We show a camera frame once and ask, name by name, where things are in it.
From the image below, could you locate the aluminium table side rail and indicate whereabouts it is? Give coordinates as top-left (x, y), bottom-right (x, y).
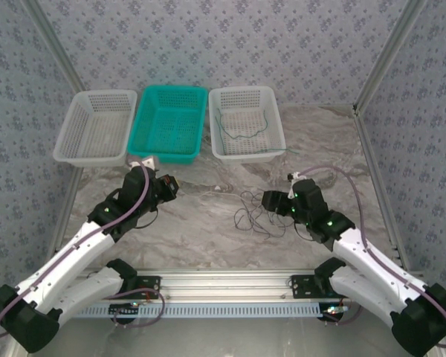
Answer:
top-left (352, 106), bottom-right (412, 271)

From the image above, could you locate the tangle of thin wires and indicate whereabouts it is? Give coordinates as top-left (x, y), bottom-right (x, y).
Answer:
top-left (233, 190), bottom-right (280, 234)

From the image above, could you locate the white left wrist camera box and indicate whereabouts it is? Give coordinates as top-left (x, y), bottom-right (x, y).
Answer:
top-left (128, 155), bottom-right (159, 170)

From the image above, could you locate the aluminium frame post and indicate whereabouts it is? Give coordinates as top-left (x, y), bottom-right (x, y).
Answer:
top-left (352, 0), bottom-right (430, 111)
top-left (22, 0), bottom-right (86, 94)

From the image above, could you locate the white slotted cable duct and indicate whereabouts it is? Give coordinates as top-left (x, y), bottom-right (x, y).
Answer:
top-left (72, 303), bottom-right (323, 319)

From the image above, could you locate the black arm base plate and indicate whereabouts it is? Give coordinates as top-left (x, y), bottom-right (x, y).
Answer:
top-left (290, 274), bottom-right (343, 300)
top-left (107, 275), bottom-right (161, 300)

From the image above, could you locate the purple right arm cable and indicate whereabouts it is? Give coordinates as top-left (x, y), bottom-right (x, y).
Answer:
top-left (299, 165), bottom-right (446, 349)

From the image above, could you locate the white perforated plastic basket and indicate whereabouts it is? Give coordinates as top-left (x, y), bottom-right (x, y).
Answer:
top-left (52, 89), bottom-right (138, 168)
top-left (207, 86), bottom-right (286, 164)

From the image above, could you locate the teal perforated plastic basket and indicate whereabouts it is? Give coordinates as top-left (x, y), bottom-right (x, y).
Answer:
top-left (127, 85), bottom-right (209, 165)

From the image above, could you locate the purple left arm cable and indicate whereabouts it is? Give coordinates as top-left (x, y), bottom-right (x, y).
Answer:
top-left (0, 158), bottom-right (167, 340)

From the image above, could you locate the black controller board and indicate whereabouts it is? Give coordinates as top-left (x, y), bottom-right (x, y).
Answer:
top-left (109, 303), bottom-right (140, 325)
top-left (321, 303), bottom-right (349, 325)

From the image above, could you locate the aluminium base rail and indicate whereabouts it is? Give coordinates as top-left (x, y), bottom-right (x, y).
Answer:
top-left (74, 270), bottom-right (431, 303)

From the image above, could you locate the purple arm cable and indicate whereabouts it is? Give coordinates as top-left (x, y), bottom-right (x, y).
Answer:
top-left (299, 165), bottom-right (446, 349)
top-left (0, 158), bottom-right (167, 340)

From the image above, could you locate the long green cable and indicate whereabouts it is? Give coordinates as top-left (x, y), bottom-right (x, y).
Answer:
top-left (214, 107), bottom-right (273, 141)

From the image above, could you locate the grey metal panel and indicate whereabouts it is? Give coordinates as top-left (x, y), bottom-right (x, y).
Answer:
top-left (55, 318), bottom-right (398, 357)

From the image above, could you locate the thin white cable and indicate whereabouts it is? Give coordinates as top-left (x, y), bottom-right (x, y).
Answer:
top-left (198, 190), bottom-right (247, 200)

